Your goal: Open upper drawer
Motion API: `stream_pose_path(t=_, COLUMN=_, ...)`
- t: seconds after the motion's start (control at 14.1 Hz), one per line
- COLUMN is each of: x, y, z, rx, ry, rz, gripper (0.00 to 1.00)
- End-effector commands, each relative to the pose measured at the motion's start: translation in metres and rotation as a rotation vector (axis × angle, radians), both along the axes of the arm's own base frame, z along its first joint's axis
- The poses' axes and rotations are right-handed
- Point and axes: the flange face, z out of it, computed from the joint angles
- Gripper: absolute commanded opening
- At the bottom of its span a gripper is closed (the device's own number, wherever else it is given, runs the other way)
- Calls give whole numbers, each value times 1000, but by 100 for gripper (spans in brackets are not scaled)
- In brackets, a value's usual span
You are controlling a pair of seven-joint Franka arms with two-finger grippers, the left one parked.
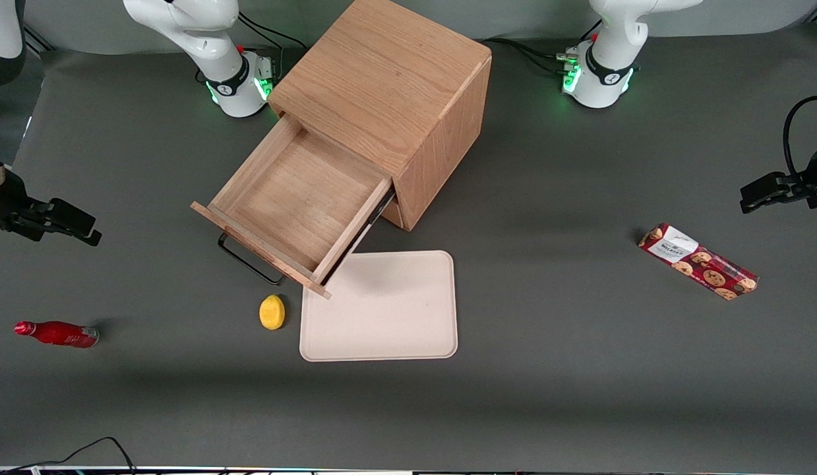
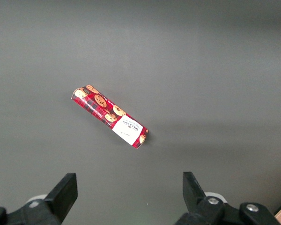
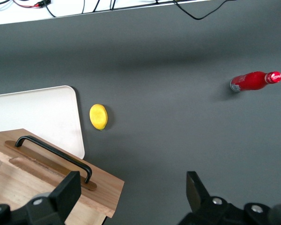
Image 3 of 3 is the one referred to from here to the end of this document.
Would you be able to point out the red soda bottle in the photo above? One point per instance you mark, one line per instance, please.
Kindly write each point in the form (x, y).
(253, 80)

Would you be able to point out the beige rectangular tray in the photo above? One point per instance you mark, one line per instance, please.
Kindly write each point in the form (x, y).
(37, 110)

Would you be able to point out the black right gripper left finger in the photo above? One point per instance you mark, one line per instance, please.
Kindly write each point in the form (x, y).
(65, 194)

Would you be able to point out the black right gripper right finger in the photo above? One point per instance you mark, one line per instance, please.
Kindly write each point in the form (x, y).
(199, 199)

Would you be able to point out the yellow lemon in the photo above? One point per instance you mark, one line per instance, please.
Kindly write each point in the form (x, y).
(98, 116)

